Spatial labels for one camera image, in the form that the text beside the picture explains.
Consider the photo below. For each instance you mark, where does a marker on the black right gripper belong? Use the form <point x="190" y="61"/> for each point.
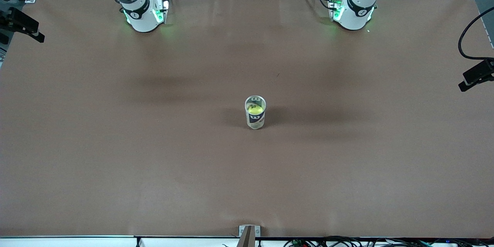
<point x="18" y="19"/>

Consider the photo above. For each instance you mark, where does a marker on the yellow tennis ball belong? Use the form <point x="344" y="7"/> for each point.
<point x="255" y="110"/>

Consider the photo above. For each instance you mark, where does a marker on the clear plastic tennis ball can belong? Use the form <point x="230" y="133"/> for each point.
<point x="255" y="122"/>

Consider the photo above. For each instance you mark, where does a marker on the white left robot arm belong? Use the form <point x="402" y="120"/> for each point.
<point x="355" y="15"/>

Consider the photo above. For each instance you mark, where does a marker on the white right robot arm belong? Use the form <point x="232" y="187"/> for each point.
<point x="142" y="19"/>

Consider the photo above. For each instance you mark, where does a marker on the brown table cover sheet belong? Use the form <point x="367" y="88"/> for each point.
<point x="247" y="181"/>

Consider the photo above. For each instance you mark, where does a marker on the silver metal table bracket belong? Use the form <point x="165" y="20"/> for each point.
<point x="242" y="231"/>

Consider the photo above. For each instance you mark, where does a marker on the grey camera mounting post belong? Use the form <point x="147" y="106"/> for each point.
<point x="247" y="240"/>

